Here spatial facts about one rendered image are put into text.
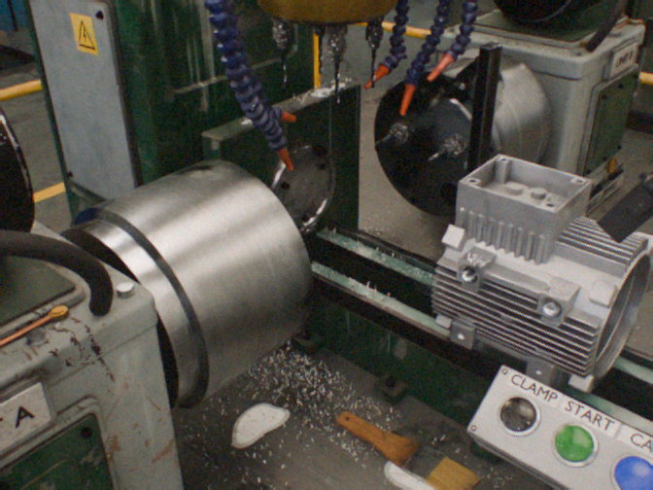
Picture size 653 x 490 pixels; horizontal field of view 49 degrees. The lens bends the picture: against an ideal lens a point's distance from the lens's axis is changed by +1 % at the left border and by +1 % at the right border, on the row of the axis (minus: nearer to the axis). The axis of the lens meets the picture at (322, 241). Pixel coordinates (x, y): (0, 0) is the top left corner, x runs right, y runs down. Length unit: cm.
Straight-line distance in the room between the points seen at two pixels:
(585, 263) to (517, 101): 43
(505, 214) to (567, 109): 51
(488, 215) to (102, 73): 58
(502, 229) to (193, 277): 36
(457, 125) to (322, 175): 23
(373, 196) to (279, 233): 78
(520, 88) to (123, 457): 83
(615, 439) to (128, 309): 42
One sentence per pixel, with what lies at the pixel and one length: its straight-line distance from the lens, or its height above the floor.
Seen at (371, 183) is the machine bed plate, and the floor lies 80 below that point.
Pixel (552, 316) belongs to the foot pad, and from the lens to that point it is 81.
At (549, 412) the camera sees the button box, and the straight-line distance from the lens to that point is 66.
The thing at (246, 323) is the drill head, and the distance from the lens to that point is 76.
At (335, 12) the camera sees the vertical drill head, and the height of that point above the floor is 131.
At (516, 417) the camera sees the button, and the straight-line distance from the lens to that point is 65.
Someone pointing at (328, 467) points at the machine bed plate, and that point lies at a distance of 95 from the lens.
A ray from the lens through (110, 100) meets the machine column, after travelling 109.
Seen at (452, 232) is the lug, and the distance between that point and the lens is 86.
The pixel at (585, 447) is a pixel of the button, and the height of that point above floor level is 107.
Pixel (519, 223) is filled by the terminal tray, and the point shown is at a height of 112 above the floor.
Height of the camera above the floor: 152
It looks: 31 degrees down
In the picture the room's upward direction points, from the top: 1 degrees counter-clockwise
